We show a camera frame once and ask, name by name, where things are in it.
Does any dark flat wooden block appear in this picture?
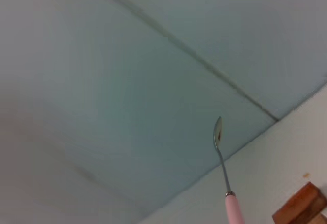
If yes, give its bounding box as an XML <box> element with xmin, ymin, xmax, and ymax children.
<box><xmin>271</xmin><ymin>181</ymin><xmax>327</xmax><ymax>224</ymax></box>

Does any pink handled metal spoon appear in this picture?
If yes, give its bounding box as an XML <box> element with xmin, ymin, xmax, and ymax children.
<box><xmin>212</xmin><ymin>116</ymin><xmax>245</xmax><ymax>224</ymax></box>

